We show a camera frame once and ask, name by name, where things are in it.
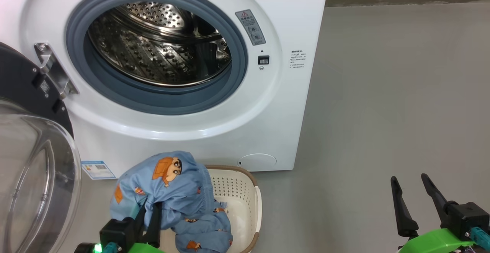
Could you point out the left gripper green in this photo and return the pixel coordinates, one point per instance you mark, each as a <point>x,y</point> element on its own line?
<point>143,248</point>

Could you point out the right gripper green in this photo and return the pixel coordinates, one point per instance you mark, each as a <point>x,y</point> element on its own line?
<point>432,241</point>

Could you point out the blue cartoon print clothing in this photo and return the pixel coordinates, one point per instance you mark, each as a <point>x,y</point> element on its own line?
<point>172,195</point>

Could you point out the black washing machine door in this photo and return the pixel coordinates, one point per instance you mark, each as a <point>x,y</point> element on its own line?
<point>23,80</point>

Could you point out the cream perforated laundry basket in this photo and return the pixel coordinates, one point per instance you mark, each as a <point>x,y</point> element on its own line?
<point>237,191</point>

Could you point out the grey rubber door gasket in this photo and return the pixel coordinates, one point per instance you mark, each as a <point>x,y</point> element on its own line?
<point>160,100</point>

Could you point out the white front-load washing machine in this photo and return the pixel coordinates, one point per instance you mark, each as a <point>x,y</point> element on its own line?
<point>283,111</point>

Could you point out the metal door hinge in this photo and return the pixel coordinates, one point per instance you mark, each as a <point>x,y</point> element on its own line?
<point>53,69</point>

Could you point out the black door latch socket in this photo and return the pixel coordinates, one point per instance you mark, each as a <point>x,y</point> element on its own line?
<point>263,60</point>

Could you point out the blue white energy label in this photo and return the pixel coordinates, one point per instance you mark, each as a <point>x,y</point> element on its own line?
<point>98,170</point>

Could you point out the round white filter cover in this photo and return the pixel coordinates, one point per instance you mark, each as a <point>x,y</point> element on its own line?
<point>258,161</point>

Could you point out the stainless steel washer drum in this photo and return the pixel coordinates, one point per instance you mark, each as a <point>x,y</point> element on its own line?
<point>153,57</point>

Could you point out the small printed text label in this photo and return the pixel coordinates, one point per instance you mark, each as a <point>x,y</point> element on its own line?
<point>297,59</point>

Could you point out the grey warning sticker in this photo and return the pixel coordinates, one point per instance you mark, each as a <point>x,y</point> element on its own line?
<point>250,27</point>

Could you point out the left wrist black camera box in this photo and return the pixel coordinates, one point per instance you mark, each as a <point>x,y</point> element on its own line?
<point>116,230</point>

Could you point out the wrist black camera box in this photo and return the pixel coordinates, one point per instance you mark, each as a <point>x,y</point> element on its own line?
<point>116,230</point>
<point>469,216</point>

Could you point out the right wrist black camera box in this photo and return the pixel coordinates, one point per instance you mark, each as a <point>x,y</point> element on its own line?
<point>469,216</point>

